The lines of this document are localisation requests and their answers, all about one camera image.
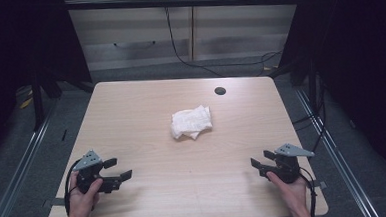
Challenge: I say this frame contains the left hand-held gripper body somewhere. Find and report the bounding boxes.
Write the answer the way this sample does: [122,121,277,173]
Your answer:
[71,148,115,197]

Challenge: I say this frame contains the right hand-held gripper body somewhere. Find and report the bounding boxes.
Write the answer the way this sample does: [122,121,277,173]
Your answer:
[263,141,317,186]

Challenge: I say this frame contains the white cloth with red print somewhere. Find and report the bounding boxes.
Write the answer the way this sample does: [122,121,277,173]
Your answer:
[169,104,215,143]

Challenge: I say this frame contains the person's right hand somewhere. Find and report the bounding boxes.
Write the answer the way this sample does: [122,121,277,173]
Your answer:
[265,169,312,217]

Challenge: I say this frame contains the person's left hand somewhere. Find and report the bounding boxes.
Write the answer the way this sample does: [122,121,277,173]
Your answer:
[64,168,107,217]

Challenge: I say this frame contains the black metal stand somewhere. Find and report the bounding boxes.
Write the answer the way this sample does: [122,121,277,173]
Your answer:
[28,70,47,133]

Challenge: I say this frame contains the yellow tape strip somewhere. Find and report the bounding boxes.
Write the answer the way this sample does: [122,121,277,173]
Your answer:
[18,96,36,111]

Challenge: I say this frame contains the dark curtain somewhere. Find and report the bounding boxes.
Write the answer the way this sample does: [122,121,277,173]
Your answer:
[274,0,386,192]
[0,0,98,167]

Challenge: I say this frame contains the black horizontal bar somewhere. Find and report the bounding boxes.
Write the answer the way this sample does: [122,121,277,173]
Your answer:
[64,0,306,18]

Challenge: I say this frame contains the left hand-held gripper black cable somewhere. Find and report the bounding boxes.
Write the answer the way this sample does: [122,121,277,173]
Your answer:
[62,158,84,217]

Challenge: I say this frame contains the hand-held gripper black cable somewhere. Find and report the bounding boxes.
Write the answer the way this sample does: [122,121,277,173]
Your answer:
[62,158,84,217]
[298,165,320,217]

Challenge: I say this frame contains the right hand-held gripper black cable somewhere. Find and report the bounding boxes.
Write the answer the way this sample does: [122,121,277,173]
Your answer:
[298,165,320,217]

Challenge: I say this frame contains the bundle of black cables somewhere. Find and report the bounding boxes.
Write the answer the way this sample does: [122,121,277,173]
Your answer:
[288,73,331,155]

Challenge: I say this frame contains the metal floor rail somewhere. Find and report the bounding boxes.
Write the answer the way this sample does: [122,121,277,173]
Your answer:
[294,84,382,217]
[0,99,64,217]

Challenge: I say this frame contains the long black floor cable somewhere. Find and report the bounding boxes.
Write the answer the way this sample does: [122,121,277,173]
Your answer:
[163,0,284,82]

